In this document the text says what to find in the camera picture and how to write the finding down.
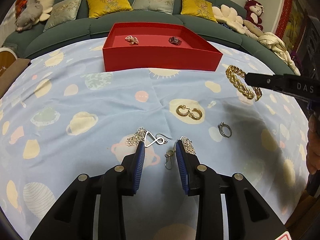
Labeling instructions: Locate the silver infinity pendant necklace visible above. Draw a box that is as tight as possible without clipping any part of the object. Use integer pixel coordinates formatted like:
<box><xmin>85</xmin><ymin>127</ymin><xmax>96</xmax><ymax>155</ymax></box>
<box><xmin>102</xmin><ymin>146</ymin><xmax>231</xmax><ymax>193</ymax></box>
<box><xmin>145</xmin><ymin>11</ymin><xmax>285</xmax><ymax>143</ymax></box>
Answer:
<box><xmin>143</xmin><ymin>130</ymin><xmax>173</xmax><ymax>147</ymax></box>

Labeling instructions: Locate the gold braided chain bracelet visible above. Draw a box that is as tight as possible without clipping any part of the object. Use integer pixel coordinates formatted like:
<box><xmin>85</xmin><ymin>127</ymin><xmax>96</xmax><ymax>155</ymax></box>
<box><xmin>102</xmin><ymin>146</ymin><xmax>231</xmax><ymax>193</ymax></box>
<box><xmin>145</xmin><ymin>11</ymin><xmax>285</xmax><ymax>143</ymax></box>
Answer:
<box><xmin>225</xmin><ymin>64</ymin><xmax>263</xmax><ymax>102</ymax></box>

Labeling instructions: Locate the white pearl necklace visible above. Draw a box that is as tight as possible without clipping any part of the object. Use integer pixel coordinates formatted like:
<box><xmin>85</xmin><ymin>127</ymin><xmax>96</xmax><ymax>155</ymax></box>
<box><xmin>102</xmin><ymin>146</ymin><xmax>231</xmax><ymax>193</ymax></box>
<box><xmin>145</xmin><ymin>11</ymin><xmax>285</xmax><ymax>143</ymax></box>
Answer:
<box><xmin>125</xmin><ymin>35</ymin><xmax>139</xmax><ymax>46</ymax></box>

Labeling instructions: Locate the right hand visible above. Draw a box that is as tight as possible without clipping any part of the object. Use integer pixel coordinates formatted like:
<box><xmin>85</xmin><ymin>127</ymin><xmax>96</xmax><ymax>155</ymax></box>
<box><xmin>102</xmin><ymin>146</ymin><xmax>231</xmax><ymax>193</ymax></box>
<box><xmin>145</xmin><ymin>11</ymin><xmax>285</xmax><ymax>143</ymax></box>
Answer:
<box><xmin>306</xmin><ymin>115</ymin><xmax>320</xmax><ymax>175</ymax></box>

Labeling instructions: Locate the silver mesh earring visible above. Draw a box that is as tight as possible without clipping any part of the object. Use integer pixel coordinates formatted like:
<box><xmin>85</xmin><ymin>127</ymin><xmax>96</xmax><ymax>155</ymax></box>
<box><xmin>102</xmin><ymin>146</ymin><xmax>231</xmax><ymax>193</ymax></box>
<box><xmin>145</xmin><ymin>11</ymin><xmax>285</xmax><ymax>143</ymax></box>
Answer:
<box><xmin>126</xmin><ymin>127</ymin><xmax>146</xmax><ymax>147</ymax></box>

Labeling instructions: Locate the gold hoop earring right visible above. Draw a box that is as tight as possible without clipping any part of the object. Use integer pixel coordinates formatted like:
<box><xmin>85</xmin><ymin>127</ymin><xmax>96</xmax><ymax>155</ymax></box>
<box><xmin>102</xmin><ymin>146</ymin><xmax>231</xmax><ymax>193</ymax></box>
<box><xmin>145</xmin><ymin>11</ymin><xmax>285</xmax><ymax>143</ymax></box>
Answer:
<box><xmin>188</xmin><ymin>108</ymin><xmax>203</xmax><ymax>120</ymax></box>

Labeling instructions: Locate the gold hoop earring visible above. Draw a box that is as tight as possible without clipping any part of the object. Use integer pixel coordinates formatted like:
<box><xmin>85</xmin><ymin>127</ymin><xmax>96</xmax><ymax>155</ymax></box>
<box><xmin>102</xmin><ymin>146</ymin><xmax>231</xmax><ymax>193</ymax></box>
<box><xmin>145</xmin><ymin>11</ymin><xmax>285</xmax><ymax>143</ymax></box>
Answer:
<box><xmin>176</xmin><ymin>105</ymin><xmax>190</xmax><ymax>117</ymax></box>
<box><xmin>188</xmin><ymin>108</ymin><xmax>203</xmax><ymax>120</ymax></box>

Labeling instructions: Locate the gold hoop earring left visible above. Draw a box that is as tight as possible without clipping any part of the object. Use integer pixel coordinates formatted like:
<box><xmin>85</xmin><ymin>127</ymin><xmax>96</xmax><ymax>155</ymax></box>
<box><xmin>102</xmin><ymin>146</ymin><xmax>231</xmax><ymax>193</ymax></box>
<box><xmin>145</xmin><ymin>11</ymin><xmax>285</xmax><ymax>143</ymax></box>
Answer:
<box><xmin>176</xmin><ymin>105</ymin><xmax>190</xmax><ymax>117</ymax></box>

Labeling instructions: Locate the cream crumpled blanket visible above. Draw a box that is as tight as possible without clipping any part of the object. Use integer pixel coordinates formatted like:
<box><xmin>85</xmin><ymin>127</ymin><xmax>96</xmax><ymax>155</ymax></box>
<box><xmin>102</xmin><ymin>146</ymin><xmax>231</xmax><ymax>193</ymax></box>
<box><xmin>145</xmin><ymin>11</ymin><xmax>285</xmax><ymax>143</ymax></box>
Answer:
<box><xmin>257</xmin><ymin>32</ymin><xmax>300</xmax><ymax>76</ymax></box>

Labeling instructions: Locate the beige oval plush pillow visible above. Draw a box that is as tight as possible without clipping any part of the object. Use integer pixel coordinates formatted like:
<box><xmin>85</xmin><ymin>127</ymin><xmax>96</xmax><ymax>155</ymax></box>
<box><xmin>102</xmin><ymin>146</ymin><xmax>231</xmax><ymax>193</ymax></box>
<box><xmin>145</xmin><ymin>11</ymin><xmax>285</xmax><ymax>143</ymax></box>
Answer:
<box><xmin>244</xmin><ymin>20</ymin><xmax>264</xmax><ymax>37</ymax></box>

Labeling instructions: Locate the light blue patterned tablecloth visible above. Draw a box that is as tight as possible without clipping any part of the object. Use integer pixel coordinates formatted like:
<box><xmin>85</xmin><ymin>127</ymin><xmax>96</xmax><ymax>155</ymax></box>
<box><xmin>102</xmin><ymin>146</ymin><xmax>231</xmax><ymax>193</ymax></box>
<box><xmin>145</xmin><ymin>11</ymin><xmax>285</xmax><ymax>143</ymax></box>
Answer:
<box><xmin>1</xmin><ymin>38</ymin><xmax>308</xmax><ymax>239</ymax></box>

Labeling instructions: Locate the red monkey plush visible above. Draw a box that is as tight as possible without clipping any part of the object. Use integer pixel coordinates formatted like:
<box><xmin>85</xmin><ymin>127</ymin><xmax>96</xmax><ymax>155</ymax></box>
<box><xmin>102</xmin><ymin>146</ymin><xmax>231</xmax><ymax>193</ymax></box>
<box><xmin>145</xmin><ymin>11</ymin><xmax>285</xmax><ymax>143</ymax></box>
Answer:
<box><xmin>244</xmin><ymin>0</ymin><xmax>264</xmax><ymax>31</ymax></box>

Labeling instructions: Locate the red shallow tray box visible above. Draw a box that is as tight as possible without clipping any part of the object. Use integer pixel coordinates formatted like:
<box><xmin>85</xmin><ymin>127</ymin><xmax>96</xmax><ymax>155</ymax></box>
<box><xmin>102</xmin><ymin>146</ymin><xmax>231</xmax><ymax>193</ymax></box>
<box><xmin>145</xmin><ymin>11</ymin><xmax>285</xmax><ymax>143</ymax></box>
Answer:
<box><xmin>103</xmin><ymin>22</ymin><xmax>222</xmax><ymax>72</ymax></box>

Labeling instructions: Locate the cream flower shaped cushion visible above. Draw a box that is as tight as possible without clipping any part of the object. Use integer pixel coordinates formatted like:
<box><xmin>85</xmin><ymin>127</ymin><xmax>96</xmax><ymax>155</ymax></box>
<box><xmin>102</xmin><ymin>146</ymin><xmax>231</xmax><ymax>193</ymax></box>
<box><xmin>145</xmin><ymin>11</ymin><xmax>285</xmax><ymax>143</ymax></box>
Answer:
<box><xmin>212</xmin><ymin>4</ymin><xmax>246</xmax><ymax>35</ymax></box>

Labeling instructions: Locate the dark red bead cluster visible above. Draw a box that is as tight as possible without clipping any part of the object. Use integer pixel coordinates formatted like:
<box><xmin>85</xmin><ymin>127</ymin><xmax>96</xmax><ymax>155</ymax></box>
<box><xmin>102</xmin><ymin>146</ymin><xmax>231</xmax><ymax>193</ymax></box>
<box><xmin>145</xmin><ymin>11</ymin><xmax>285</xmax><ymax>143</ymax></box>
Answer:
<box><xmin>169</xmin><ymin>36</ymin><xmax>182</xmax><ymax>46</ymax></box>

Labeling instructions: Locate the yellow embroidered right cushion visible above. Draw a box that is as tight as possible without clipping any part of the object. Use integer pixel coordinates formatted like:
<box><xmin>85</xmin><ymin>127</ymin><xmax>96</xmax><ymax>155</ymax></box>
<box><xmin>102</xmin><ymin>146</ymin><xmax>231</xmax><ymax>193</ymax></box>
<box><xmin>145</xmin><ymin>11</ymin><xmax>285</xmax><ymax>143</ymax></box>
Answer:
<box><xmin>181</xmin><ymin>0</ymin><xmax>217</xmax><ymax>23</ymax></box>

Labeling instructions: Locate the yellow embroidered cushion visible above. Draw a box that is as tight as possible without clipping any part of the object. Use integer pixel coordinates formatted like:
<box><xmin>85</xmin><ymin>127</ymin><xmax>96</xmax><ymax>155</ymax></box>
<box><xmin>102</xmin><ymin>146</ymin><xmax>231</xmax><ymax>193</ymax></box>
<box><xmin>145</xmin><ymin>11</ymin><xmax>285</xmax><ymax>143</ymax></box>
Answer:
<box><xmin>86</xmin><ymin>0</ymin><xmax>133</xmax><ymax>18</ymax></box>
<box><xmin>181</xmin><ymin>0</ymin><xmax>217</xmax><ymax>23</ymax></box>

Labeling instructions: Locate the teal green sectional sofa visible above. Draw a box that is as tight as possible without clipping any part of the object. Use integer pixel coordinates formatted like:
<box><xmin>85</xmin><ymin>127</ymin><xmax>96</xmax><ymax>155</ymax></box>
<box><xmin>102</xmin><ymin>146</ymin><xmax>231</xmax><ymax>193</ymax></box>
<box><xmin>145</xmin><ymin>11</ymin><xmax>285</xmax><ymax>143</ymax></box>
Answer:
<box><xmin>3</xmin><ymin>0</ymin><xmax>292</xmax><ymax>74</ymax></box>

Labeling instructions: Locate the yellow embroidered left cushion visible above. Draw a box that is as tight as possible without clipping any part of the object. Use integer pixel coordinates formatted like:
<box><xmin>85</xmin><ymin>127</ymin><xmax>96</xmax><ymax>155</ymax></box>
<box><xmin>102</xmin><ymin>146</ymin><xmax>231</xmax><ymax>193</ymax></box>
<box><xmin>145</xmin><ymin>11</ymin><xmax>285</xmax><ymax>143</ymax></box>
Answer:
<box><xmin>86</xmin><ymin>0</ymin><xmax>133</xmax><ymax>18</ymax></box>

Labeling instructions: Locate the brown cardboard card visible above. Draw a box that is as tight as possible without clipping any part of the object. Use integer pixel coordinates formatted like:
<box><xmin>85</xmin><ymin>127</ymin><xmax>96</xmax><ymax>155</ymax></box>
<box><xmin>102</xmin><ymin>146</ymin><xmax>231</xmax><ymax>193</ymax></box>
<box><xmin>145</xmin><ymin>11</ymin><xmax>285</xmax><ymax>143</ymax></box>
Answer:
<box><xmin>0</xmin><ymin>59</ymin><xmax>31</xmax><ymax>98</ymax></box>

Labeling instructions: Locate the grey-green embroidered left cushion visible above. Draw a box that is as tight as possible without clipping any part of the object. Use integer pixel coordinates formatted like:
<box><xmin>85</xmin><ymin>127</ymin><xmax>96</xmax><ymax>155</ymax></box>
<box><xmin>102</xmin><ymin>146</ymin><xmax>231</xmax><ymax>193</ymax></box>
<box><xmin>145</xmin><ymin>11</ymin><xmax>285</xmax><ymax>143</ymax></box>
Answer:
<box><xmin>43</xmin><ymin>0</ymin><xmax>82</xmax><ymax>32</ymax></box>

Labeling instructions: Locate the round wooden white device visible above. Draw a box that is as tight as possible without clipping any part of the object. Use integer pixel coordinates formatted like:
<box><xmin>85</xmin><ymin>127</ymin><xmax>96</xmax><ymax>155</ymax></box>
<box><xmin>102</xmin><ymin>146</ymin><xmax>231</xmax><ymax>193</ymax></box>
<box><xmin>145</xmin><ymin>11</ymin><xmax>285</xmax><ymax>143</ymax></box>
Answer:
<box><xmin>0</xmin><ymin>47</ymin><xmax>17</xmax><ymax>76</ymax></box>

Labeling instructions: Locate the grey pig plush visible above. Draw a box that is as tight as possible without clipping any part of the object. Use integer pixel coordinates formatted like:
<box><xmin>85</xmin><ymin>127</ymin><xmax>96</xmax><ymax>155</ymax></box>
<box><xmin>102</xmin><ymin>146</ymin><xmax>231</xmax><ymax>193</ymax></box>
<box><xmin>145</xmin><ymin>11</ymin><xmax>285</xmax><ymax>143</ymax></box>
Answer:
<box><xmin>15</xmin><ymin>2</ymin><xmax>43</xmax><ymax>32</ymax></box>

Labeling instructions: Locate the red orange tassel ornament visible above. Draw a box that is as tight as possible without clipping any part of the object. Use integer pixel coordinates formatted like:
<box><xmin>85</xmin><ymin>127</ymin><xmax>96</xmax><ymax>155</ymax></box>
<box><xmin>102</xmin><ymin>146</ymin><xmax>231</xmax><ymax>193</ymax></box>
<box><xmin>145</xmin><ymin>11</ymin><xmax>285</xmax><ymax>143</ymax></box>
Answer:
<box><xmin>15</xmin><ymin>0</ymin><xmax>27</xmax><ymax>19</ymax></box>

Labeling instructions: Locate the silver double ring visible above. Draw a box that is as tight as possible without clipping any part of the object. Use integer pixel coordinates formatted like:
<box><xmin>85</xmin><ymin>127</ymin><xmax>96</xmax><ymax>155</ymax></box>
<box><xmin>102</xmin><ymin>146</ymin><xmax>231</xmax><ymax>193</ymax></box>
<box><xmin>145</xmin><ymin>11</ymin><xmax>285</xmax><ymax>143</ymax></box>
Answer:
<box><xmin>217</xmin><ymin>122</ymin><xmax>233</xmax><ymax>138</ymax></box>

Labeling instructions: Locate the red gold wall hanging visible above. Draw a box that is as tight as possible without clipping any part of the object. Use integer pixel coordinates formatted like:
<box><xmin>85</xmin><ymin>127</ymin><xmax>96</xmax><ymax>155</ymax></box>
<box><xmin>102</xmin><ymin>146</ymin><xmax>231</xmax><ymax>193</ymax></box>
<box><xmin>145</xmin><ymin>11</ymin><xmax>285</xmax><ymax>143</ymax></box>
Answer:
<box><xmin>274</xmin><ymin>0</ymin><xmax>307</xmax><ymax>53</ymax></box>

